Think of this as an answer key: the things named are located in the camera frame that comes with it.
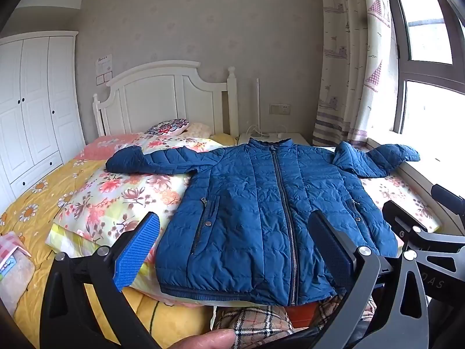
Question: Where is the white cable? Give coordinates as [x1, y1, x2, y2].
[244, 124, 287, 139]

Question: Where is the white nightstand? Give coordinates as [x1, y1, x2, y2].
[238, 132, 311, 147]

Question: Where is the beige fluffy towel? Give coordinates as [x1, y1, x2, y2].
[0, 258, 36, 317]

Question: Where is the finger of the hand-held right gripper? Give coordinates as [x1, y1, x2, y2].
[383, 200, 465, 256]
[431, 185, 465, 209]

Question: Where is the yellow sunflower blanket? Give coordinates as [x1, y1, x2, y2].
[0, 134, 240, 349]

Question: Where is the window ledge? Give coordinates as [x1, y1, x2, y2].
[367, 136, 465, 226]

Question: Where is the blue puffer jacket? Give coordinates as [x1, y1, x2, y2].
[105, 137, 421, 307]

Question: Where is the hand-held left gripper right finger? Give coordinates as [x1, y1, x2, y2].
[310, 210, 431, 349]

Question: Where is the pink pillow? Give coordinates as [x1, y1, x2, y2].
[74, 133, 146, 161]

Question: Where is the floral quilt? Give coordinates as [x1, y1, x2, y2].
[45, 134, 442, 299]

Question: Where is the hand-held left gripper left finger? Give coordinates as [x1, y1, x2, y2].
[39, 211, 162, 349]

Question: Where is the plaid cloth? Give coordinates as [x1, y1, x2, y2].
[212, 294, 378, 339]

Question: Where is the paper wall notice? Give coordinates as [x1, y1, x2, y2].
[95, 54, 113, 86]

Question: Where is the sailboat print curtain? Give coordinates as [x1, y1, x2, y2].
[312, 0, 402, 148]

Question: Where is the white wardrobe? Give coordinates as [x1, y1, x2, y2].
[0, 31, 86, 211]

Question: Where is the round patterned cushion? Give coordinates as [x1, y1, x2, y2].
[144, 118, 190, 136]

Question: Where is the white bed headboard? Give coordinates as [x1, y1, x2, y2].
[92, 60, 239, 137]

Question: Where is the pink checked bag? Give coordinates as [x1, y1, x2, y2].
[0, 231, 33, 280]

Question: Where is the beige pillow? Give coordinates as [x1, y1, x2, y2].
[187, 122, 212, 138]

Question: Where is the person's left hand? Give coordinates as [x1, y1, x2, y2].
[160, 329, 237, 349]

